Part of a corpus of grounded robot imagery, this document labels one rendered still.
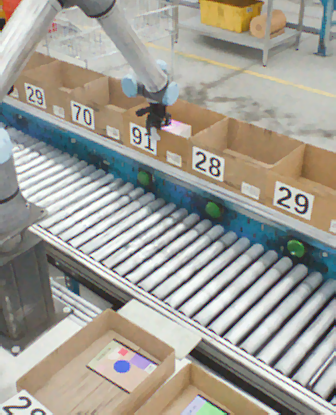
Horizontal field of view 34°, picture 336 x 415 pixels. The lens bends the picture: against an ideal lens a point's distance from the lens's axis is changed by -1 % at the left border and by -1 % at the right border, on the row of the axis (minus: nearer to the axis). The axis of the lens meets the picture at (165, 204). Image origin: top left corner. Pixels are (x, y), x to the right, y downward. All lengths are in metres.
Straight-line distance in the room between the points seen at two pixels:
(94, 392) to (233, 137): 1.35
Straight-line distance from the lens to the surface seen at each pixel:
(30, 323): 1.91
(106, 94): 3.05
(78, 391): 1.74
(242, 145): 2.56
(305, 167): 2.42
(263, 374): 1.80
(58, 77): 3.32
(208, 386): 1.69
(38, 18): 1.81
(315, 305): 2.04
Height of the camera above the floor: 2.13
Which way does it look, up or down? 34 degrees down
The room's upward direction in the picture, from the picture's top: 1 degrees counter-clockwise
